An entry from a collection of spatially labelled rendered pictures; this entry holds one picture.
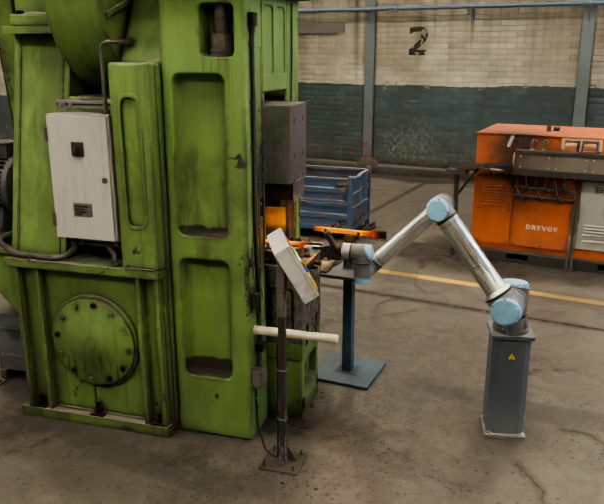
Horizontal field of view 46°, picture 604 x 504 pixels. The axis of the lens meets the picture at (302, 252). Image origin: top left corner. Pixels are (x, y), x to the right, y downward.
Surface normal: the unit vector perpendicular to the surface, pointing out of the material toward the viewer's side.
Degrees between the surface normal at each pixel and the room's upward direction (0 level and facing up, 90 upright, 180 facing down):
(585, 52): 90
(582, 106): 90
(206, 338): 90
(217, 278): 90
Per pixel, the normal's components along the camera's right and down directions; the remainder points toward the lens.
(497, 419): -0.11, 0.28
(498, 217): -0.42, 0.26
